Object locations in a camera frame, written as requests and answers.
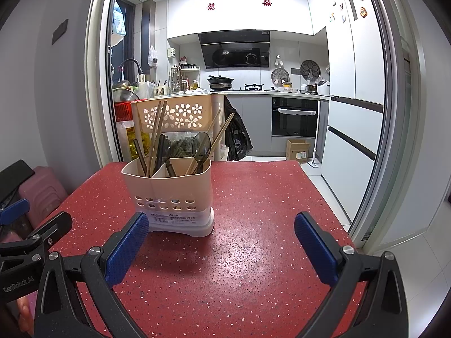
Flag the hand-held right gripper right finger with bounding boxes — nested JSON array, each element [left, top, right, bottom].
[[295, 212, 411, 338]]

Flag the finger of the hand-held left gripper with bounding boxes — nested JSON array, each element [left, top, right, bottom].
[[0, 199, 31, 224], [0, 211, 73, 272]]

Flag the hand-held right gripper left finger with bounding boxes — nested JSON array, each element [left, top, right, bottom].
[[34, 212, 150, 338]]

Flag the beige plastic utensil holder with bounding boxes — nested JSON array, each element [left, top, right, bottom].
[[121, 157, 215, 237]]

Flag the wooden chopstick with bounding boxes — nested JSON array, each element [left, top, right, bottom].
[[193, 113, 235, 176], [146, 101, 163, 177], [185, 109, 222, 176], [150, 100, 168, 177]]

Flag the pink chair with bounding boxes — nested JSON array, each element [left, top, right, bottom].
[[18, 166, 68, 228]]

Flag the black flat object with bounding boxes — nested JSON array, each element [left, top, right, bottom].
[[0, 159, 36, 201]]

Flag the cardboard box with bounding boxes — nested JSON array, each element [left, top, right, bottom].
[[285, 139, 311, 163]]

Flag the yellow oil bottle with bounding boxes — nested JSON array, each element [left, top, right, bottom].
[[125, 127, 142, 161]]

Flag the white stick vacuum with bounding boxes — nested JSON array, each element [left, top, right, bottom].
[[307, 99, 323, 168]]

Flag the black built-in oven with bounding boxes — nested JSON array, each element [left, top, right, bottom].
[[271, 97, 319, 137]]

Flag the red plastic basket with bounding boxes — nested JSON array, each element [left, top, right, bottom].
[[114, 101, 134, 122]]

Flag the black plastic bag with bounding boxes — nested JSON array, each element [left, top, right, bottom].
[[224, 96, 253, 162]]

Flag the grey lower kitchen cabinets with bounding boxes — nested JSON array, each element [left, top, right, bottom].
[[225, 92, 330, 154]]

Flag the steel bowl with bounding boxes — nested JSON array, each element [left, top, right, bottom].
[[113, 87, 140, 103]]

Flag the beige flower-pattern storage cart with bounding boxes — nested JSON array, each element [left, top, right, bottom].
[[131, 92, 226, 163]]

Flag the seasoning rack with bottles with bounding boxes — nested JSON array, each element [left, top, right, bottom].
[[170, 64, 200, 94]]

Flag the large round steamer rack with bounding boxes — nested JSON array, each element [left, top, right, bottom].
[[300, 59, 321, 78]]

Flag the black kitchen faucet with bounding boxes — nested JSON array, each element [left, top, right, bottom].
[[119, 58, 142, 81]]

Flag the white refrigerator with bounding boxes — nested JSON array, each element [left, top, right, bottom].
[[319, 0, 386, 219]]

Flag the black range hood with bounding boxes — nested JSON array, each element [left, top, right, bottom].
[[198, 30, 271, 70]]

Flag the blue hanging cloth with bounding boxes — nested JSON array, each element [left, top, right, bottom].
[[112, 2, 127, 46]]

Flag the white upper kitchen cabinets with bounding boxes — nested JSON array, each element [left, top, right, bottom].
[[167, 0, 328, 40]]

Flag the dark wall switch panel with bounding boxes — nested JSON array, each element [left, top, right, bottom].
[[52, 19, 69, 45]]

